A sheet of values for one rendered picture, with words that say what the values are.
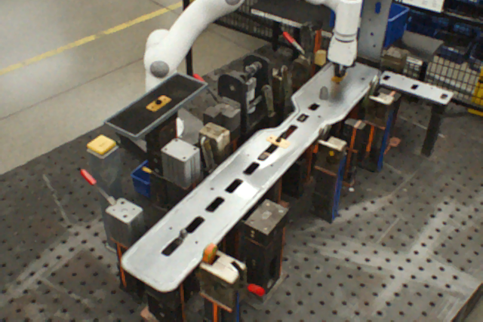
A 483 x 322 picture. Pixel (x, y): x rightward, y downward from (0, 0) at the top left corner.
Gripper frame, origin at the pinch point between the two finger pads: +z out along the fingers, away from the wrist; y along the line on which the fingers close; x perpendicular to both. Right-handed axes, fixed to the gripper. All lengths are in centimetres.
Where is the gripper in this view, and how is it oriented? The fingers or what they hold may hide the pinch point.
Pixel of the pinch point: (339, 72)
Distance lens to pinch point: 227.8
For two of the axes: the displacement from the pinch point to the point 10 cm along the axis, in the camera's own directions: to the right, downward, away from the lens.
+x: 5.6, -5.1, 6.5
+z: -0.1, 7.8, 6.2
